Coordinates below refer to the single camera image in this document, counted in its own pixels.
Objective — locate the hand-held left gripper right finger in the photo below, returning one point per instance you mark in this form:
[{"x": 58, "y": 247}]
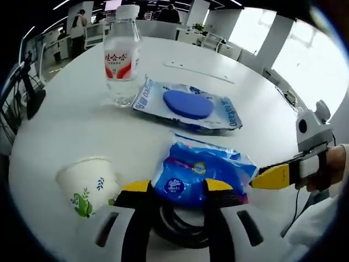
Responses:
[{"x": 221, "y": 226}]

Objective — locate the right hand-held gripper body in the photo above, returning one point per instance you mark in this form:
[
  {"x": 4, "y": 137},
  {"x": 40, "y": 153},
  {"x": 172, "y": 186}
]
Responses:
[{"x": 313, "y": 131}]

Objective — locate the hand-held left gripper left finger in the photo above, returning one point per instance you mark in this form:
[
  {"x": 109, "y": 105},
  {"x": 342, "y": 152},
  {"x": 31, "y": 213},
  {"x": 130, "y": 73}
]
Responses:
[{"x": 136, "y": 218}]

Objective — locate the blue tissue pack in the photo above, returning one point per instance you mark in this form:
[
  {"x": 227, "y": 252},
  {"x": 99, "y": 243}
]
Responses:
[{"x": 201, "y": 169}]

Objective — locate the white paper cup green print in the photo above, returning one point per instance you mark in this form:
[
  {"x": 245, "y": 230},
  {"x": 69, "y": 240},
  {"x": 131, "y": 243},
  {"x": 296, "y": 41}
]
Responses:
[{"x": 87, "y": 183}]

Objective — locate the wet wipes pack blue lid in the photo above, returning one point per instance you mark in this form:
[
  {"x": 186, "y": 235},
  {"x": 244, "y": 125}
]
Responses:
[{"x": 188, "y": 102}]

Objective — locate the clear water bottle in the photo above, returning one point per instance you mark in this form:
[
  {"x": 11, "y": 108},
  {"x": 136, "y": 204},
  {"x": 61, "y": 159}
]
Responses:
[{"x": 121, "y": 60}]

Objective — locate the person's right hand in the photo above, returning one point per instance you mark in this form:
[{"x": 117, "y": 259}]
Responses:
[{"x": 334, "y": 169}]

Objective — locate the white strip on table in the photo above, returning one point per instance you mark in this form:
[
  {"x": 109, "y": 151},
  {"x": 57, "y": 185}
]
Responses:
[{"x": 199, "y": 73}]

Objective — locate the black stand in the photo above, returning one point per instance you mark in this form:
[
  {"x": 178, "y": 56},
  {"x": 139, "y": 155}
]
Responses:
[{"x": 35, "y": 103}]

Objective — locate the potted green plant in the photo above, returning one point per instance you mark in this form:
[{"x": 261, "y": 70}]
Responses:
[{"x": 199, "y": 28}]

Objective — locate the grey partition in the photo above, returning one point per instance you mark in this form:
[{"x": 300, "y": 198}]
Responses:
[{"x": 156, "y": 30}]

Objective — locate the white cart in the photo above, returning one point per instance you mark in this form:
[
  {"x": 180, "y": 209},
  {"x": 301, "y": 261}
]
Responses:
[{"x": 95, "y": 35}]

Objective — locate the wall screen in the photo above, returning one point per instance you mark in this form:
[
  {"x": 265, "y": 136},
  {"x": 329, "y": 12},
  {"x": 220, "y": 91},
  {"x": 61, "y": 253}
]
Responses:
[{"x": 113, "y": 5}]

